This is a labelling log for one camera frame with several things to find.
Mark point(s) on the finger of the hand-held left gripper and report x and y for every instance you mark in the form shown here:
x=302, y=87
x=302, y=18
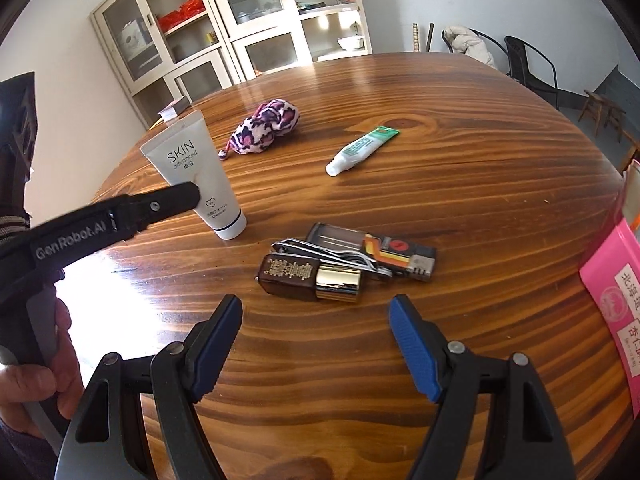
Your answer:
x=170, y=200

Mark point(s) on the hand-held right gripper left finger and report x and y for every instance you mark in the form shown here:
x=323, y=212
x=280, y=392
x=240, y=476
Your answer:
x=215, y=355

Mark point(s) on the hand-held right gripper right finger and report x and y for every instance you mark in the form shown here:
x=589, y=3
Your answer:
x=415, y=350

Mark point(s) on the white cosmetic tube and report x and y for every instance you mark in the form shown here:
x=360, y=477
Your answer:
x=185, y=160

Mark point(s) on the black case orange stripes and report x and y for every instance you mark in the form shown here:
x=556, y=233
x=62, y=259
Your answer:
x=400, y=250

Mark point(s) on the brown bottle gold cap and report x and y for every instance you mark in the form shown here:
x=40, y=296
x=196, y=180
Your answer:
x=290, y=275

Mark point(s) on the silver nail clipper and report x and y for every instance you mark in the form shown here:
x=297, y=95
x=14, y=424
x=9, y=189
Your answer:
x=350, y=260

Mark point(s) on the leopard print fabric pouch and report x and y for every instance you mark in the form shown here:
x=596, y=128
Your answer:
x=265, y=127

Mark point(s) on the green white toothpaste tube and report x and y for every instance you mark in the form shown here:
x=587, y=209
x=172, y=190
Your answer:
x=360, y=150

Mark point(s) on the pink metal tin container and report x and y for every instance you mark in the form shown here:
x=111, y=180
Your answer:
x=610, y=280

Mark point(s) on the person's left forearm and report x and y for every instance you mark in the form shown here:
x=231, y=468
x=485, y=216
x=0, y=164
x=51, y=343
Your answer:
x=20, y=455

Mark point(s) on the person's left hand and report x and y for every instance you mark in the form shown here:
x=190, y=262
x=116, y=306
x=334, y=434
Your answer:
x=25, y=390

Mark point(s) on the deck of cards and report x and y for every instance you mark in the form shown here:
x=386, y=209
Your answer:
x=175, y=109

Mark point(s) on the white carton box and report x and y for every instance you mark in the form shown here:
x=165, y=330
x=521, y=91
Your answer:
x=135, y=40

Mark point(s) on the red plastic bags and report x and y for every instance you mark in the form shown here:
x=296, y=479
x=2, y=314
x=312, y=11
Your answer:
x=180, y=15

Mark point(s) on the cream glass door cabinet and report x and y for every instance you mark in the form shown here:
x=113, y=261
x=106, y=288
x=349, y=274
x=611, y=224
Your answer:
x=220, y=15

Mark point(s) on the grey dishes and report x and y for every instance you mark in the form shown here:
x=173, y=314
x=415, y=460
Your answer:
x=255, y=12

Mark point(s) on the white bowl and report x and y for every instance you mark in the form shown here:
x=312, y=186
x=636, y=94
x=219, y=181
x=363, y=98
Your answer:
x=351, y=43

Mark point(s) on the wooden ruler stick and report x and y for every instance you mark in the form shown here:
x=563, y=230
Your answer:
x=416, y=37

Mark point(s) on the wooden bench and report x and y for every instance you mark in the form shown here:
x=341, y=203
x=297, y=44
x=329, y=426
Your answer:
x=631, y=147

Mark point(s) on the black metal chair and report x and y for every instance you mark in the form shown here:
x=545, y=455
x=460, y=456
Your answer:
x=500, y=57
x=525, y=60

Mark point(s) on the dark metal stick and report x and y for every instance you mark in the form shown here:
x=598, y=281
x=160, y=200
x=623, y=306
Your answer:
x=429, y=37

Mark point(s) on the white puffer jacket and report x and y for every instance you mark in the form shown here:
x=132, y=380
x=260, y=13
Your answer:
x=467, y=45

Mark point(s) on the wooden stool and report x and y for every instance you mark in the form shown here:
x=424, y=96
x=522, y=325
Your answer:
x=602, y=102

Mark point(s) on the grey staircase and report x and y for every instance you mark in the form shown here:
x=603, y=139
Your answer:
x=610, y=87

